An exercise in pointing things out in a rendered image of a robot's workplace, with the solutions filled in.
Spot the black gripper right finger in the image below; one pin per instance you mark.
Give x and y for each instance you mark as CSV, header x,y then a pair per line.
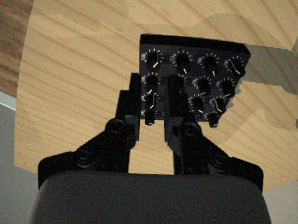
x,y
199,156

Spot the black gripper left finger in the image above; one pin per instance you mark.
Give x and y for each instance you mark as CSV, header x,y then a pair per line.
x,y
110,147

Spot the black knob box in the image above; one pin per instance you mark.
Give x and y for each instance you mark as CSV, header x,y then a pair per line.
x,y
207,58

